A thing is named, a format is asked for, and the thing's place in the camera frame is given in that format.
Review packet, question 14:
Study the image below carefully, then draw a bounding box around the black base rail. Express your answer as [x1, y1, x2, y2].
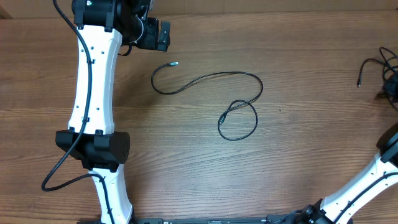
[77, 213, 353, 224]

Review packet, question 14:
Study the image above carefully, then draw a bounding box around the thin black cable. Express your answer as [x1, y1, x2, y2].
[150, 61, 264, 142]

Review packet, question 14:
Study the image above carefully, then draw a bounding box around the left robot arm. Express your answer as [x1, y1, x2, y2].
[55, 0, 170, 223]

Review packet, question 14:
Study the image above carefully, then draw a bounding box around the black USB cable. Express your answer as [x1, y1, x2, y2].
[356, 46, 398, 111]

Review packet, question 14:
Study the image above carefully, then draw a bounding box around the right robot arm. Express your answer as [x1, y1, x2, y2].
[294, 124, 397, 223]

